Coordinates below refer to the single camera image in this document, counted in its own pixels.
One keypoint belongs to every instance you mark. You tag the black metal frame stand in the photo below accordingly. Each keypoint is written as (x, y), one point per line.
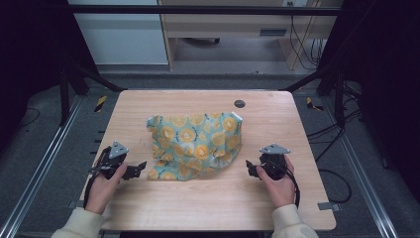
(330, 89)
(74, 82)

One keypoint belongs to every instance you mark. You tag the person's right hand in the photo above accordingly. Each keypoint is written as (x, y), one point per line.
(279, 186)

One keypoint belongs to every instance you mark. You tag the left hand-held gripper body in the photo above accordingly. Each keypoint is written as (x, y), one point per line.
(110, 158)

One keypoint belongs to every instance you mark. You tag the black horizontal frame bar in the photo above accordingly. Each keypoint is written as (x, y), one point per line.
(204, 10)

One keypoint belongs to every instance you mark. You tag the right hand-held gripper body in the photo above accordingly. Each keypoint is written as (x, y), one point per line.
(274, 162)

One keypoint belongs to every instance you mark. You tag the aluminium floor rail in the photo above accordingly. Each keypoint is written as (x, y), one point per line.
(36, 168)
(361, 172)

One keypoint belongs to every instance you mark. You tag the person's left hand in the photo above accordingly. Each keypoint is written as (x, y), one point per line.
(105, 190)

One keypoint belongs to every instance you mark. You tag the grey tape strip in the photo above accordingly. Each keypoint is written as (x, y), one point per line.
(328, 206)

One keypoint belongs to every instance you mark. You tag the white cabinet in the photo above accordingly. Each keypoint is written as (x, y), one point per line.
(122, 38)

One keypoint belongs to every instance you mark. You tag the teal cloth with yellow print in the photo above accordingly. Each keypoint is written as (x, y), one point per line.
(194, 145)

